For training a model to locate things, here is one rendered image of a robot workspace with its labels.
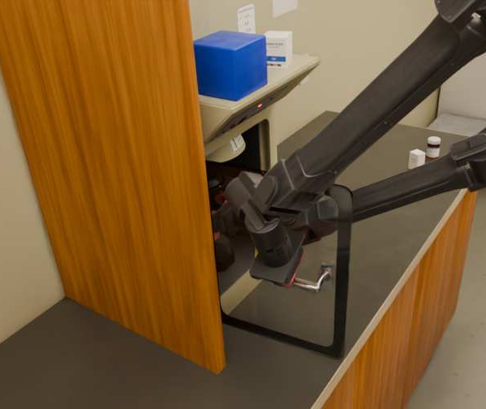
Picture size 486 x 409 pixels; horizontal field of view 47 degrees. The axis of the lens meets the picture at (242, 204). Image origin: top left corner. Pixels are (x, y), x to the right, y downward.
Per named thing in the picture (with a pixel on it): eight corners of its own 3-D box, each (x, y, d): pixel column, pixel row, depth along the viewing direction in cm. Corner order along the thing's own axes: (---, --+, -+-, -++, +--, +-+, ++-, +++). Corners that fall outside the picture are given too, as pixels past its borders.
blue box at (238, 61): (191, 93, 99) (186, 43, 95) (224, 77, 106) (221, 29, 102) (237, 102, 94) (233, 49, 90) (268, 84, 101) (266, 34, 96)
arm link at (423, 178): (494, 149, 95) (508, 184, 102) (485, 127, 98) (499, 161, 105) (274, 228, 112) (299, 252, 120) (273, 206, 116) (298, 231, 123)
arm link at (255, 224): (252, 235, 84) (285, 217, 84) (234, 206, 88) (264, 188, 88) (264, 259, 89) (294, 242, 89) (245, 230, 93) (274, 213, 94)
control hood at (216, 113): (183, 149, 103) (178, 97, 98) (276, 94, 125) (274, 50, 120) (234, 162, 97) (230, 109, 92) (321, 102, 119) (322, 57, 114)
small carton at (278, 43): (261, 67, 110) (260, 36, 107) (268, 60, 114) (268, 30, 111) (286, 68, 109) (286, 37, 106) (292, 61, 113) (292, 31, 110)
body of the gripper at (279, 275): (250, 278, 95) (238, 256, 89) (273, 230, 100) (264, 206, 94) (285, 289, 92) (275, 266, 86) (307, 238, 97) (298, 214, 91)
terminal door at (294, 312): (213, 317, 125) (196, 157, 104) (344, 360, 112) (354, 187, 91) (212, 320, 124) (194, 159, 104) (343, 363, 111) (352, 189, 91)
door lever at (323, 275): (283, 269, 106) (283, 258, 105) (330, 281, 102) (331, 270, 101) (272, 285, 102) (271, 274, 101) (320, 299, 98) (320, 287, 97)
